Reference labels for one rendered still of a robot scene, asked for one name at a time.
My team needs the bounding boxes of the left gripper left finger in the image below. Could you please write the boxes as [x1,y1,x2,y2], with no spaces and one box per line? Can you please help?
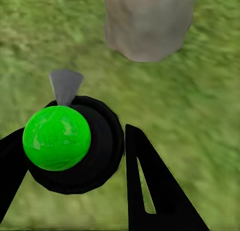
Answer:
[0,127,28,222]

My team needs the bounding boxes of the pesticide atomizer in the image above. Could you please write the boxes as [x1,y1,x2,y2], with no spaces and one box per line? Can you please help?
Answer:
[22,68,125,195]

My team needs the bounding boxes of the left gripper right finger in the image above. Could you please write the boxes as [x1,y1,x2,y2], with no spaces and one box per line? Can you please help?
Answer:
[124,124,210,231]

